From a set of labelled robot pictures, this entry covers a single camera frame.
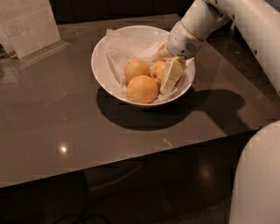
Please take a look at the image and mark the white paper bowl liner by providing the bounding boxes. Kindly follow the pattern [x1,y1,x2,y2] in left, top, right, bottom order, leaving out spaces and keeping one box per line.
[104,26,195,106]

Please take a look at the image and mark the black cable on floor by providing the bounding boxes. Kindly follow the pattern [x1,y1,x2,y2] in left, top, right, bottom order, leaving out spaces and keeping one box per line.
[52,171,112,224]

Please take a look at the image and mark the white ceramic bowl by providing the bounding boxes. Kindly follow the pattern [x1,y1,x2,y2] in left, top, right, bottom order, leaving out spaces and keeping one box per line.
[91,25,196,108]

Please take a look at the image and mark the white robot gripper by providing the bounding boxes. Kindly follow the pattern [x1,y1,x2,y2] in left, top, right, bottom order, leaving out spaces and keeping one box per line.
[151,22,203,95]

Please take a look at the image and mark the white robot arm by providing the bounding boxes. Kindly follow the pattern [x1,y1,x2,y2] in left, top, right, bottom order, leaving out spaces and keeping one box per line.
[153,0,280,224]

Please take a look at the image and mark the clear acrylic sign holder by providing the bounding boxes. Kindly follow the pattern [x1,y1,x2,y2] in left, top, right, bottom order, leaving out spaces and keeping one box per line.
[0,0,67,62]

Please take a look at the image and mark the orange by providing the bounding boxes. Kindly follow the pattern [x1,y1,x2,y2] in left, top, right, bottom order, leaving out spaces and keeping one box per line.
[124,58,150,82]
[150,60,165,87]
[127,75,158,103]

